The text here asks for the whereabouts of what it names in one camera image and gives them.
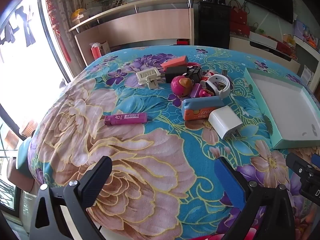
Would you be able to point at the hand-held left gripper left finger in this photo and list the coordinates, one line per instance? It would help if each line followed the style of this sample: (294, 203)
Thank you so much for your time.
(96, 177)

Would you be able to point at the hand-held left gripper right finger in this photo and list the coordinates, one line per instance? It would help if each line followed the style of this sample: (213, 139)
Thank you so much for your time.
(228, 180)

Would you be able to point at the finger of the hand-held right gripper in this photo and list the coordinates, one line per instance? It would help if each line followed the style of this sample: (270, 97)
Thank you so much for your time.
(316, 160)
(296, 163)

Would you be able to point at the white charger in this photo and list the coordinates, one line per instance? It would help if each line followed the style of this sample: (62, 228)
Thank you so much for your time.
(225, 121)

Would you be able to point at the white shallow box tray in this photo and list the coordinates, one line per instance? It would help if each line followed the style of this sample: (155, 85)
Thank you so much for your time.
(280, 105)

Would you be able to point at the purple lighter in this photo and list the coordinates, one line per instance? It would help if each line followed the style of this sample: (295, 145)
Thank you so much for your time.
(125, 119)

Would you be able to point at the white smartwatch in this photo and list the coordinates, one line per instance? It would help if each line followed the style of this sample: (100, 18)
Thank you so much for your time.
(225, 90)

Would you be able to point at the pink toy dog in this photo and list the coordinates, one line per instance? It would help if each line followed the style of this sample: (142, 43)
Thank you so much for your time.
(181, 86)

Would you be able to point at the red white small bottle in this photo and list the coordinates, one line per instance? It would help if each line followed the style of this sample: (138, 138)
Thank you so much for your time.
(206, 76)

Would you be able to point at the black charger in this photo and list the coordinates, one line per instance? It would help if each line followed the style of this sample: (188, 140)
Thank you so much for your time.
(175, 73)

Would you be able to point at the floral blanket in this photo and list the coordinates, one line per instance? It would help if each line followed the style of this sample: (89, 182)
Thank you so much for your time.
(150, 155)

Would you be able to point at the teal cushioned stool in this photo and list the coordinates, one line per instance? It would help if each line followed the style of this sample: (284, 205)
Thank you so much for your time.
(23, 160)

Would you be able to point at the white printed carton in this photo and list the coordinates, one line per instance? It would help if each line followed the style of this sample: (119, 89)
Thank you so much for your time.
(307, 75)

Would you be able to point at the white desk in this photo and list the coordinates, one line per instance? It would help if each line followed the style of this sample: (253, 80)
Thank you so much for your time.
(307, 47)

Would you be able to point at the red flat box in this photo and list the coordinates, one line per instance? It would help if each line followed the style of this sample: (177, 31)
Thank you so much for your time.
(286, 48)

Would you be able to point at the red wrapped roll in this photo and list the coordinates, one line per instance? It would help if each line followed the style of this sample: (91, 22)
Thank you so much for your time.
(96, 52)

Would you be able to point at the white television cabinet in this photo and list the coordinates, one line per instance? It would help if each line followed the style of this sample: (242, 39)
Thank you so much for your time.
(250, 47)

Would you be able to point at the white flat box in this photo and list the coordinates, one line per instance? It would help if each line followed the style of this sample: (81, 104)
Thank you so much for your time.
(262, 38)

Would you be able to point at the beige paper bag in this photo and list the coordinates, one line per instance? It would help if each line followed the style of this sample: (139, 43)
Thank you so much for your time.
(105, 47)

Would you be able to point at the small red box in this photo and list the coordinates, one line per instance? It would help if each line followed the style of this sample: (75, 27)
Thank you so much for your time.
(182, 42)

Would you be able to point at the red gift boxes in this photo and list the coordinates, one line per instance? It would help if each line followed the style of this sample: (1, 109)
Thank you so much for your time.
(240, 28)

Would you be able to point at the black water dispenser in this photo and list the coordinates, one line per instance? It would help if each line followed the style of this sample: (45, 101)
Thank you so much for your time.
(212, 22)

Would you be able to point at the wooden partition panel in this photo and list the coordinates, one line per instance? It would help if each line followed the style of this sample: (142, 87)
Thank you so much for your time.
(150, 27)

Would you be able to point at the red gift bag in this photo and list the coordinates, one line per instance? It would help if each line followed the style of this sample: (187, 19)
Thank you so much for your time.
(238, 15)

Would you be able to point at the yellow item on shelf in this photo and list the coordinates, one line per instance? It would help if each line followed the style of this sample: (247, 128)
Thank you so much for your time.
(78, 15)

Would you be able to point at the red hanging decoration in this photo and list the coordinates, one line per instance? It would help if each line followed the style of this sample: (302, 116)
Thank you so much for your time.
(53, 17)

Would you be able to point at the hanging dark clothes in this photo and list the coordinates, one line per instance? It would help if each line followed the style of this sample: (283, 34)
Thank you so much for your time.
(25, 27)

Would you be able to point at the patterned curtain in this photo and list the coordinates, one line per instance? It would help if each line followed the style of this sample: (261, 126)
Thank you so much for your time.
(67, 5)

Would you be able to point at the curved wooden shelf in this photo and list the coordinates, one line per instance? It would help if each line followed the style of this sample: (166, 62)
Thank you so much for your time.
(150, 3)

